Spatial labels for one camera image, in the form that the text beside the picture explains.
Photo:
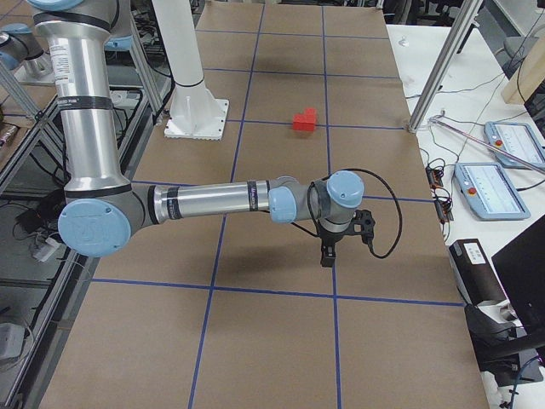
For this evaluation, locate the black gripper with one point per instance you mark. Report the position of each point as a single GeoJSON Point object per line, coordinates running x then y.
{"type": "Point", "coordinates": [329, 240]}

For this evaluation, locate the red cube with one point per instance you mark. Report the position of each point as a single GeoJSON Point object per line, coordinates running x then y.
{"type": "Point", "coordinates": [297, 122]}
{"type": "Point", "coordinates": [310, 123]}
{"type": "Point", "coordinates": [310, 114]}

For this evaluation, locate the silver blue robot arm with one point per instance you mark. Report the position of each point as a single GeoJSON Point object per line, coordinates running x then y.
{"type": "Point", "coordinates": [103, 209]}

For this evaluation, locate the black box with label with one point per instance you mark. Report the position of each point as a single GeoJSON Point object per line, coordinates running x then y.
{"type": "Point", "coordinates": [475, 279]}

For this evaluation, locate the near blue teach pendant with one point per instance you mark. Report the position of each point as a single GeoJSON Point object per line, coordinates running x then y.
{"type": "Point", "coordinates": [490, 194]}

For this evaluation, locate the blue teach pendant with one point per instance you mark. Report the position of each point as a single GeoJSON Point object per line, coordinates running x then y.
{"type": "Point", "coordinates": [517, 139]}
{"type": "Point", "coordinates": [490, 194]}

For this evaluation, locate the black monitor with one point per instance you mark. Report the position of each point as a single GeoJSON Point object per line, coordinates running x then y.
{"type": "Point", "coordinates": [520, 268]}

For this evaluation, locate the far blue teach pendant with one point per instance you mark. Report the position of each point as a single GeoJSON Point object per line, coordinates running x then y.
{"type": "Point", "coordinates": [517, 139]}

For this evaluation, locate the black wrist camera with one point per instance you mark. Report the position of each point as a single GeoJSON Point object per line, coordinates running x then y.
{"type": "Point", "coordinates": [363, 226]}

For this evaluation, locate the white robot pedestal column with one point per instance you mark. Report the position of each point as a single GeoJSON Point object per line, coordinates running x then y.
{"type": "Point", "coordinates": [194, 112]}

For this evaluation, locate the metal rod with handle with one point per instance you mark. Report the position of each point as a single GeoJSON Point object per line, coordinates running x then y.
{"type": "Point", "coordinates": [505, 159]}

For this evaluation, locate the aluminium frame post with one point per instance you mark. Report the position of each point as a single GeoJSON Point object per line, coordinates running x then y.
{"type": "Point", "coordinates": [457, 33]}

